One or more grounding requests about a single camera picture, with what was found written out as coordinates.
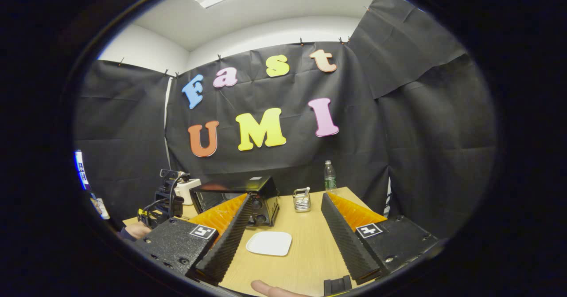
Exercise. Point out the white printed sheet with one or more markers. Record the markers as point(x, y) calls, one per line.
point(100, 207)

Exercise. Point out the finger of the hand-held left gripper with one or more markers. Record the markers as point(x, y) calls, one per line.
point(148, 218)

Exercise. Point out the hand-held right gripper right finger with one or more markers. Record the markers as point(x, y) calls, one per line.
point(345, 244)

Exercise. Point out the black electric oven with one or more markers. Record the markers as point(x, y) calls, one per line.
point(266, 199)

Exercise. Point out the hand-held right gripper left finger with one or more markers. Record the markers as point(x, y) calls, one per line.
point(228, 248)

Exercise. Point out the white toaster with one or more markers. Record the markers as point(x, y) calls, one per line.
point(191, 188)

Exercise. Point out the blue white wall poster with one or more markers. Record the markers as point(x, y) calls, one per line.
point(82, 168)

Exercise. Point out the clear plastic water bottle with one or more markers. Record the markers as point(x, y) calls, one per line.
point(330, 179)

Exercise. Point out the black backdrop cloth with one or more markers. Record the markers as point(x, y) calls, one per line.
point(398, 155)

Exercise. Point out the white square plate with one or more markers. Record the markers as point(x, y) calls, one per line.
point(269, 244)

